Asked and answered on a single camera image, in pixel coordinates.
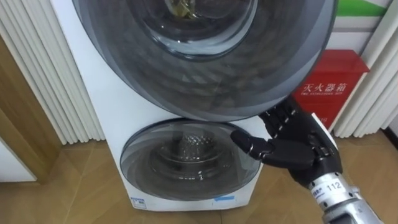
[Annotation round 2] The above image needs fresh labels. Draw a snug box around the round dark glass washer door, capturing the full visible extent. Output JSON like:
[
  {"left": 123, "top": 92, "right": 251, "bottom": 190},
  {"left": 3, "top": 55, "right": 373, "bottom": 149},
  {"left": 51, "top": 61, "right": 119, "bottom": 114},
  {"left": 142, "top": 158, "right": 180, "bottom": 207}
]
[{"left": 72, "top": 0, "right": 339, "bottom": 123}]

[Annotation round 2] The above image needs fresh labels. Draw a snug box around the wooden door frame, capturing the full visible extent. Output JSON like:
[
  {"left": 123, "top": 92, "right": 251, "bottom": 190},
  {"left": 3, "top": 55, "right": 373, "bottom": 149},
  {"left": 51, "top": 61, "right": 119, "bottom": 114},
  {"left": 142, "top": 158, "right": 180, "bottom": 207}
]
[{"left": 0, "top": 35, "right": 63, "bottom": 185}]

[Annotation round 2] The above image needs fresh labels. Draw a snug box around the white and green wall board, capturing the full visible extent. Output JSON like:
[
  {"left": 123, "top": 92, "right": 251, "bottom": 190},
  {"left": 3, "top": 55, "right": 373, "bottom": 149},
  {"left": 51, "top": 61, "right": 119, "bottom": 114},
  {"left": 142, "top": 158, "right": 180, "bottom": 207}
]
[{"left": 325, "top": 0, "right": 393, "bottom": 57}]

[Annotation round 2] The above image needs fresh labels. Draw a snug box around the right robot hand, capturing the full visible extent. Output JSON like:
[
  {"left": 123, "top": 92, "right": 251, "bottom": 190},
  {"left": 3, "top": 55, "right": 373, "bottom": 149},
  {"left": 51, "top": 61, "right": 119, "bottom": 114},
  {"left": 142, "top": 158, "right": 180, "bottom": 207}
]
[{"left": 229, "top": 95, "right": 343, "bottom": 189}]

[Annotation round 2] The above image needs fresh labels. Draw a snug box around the red fire extinguisher box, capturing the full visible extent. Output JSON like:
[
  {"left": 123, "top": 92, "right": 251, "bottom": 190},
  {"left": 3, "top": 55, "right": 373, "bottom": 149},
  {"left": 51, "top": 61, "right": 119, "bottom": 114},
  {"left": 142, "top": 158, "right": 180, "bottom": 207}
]
[{"left": 292, "top": 49, "right": 371, "bottom": 131}]

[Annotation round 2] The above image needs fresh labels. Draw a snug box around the white stacked washing machine tower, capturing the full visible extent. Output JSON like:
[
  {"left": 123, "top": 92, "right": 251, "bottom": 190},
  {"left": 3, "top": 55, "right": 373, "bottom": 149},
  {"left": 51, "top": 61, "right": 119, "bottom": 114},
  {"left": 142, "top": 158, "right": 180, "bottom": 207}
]
[{"left": 49, "top": 0, "right": 312, "bottom": 213}]

